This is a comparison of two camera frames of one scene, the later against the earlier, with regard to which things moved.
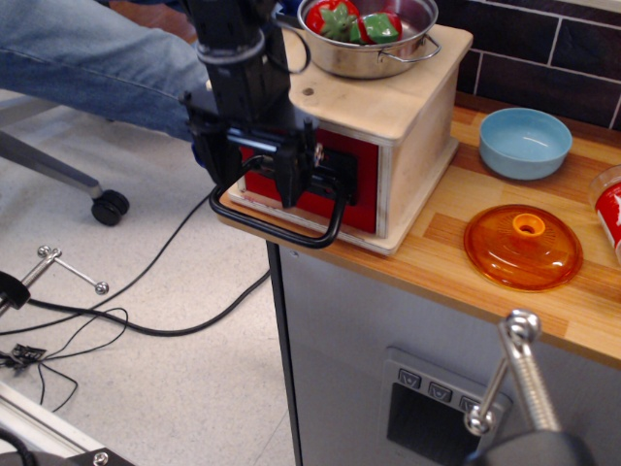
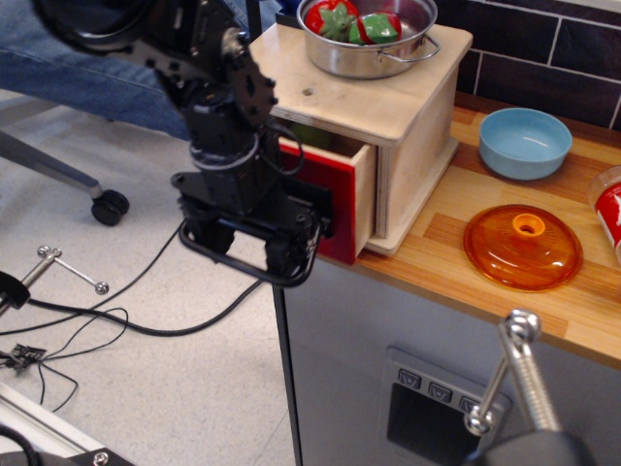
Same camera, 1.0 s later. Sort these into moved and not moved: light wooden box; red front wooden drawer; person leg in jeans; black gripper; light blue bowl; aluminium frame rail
Moved: red front wooden drawer; black gripper
Not moved: light wooden box; light blue bowl; aluminium frame rail; person leg in jeans
